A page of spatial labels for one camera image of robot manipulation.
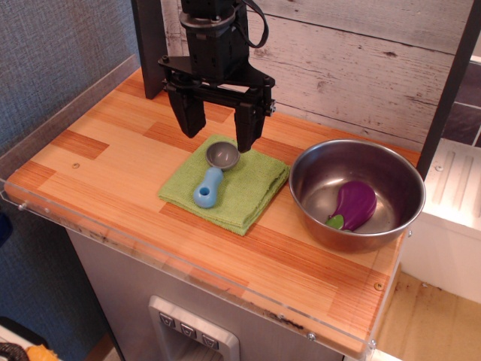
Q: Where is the stainless steel bowl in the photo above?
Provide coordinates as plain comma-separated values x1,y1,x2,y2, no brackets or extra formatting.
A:
289,139,425,253

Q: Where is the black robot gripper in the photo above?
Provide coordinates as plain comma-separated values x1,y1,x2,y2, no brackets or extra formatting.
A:
159,14,275,153

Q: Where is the purple toy eggplant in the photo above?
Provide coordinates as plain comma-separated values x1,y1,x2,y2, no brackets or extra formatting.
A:
325,180,377,232

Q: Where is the green folded cloth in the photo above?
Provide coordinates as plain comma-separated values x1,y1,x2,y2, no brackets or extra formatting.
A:
158,135,290,236

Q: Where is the dark left frame post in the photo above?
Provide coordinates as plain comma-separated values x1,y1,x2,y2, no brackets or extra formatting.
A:
131,0,168,99

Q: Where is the grey toy kitchen cabinet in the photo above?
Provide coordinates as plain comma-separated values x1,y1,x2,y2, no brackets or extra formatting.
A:
68,231,343,360

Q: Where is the orange black object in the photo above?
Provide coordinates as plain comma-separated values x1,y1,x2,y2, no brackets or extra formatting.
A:
1,342,59,361

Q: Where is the dark right frame post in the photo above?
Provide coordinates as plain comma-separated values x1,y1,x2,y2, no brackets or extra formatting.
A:
416,0,480,179

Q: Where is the dark frame post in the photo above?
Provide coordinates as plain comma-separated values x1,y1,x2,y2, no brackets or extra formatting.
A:
131,0,168,99
416,0,480,179

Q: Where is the blue grey toy scoop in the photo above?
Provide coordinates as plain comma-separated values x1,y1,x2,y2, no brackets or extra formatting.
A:
193,141,241,208

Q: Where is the white tray unit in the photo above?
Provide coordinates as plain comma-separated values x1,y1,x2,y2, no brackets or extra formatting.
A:
401,56,480,302

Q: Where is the clear acrylic edge guard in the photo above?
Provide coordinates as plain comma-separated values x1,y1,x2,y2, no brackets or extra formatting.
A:
1,58,402,360

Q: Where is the silver dispenser button panel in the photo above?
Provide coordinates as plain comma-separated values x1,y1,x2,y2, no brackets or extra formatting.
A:
148,296,241,360

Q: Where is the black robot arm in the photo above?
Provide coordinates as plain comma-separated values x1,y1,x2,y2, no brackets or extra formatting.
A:
159,1,275,153

